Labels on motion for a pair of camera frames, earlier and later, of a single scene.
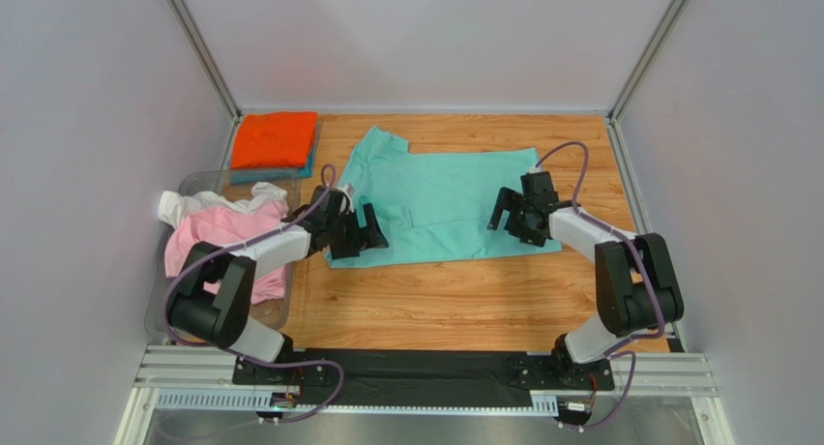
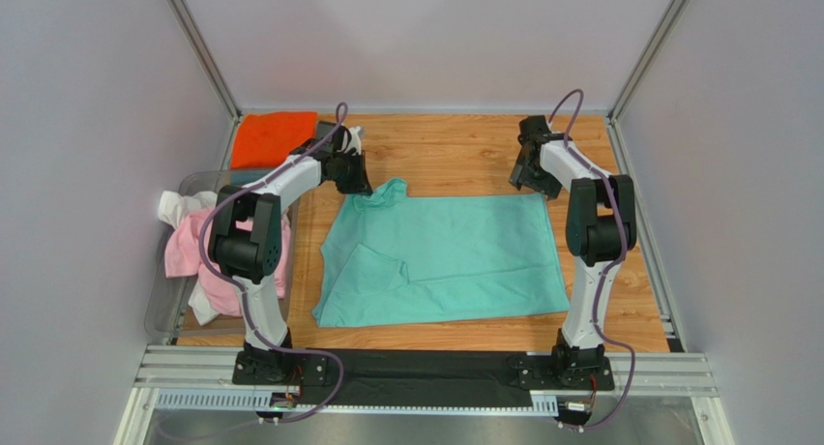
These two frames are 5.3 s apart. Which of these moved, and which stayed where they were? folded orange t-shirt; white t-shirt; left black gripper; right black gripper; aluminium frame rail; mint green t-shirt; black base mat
Moved: mint green t-shirt; left black gripper; right black gripper
Stayed: white t-shirt; folded orange t-shirt; aluminium frame rail; black base mat
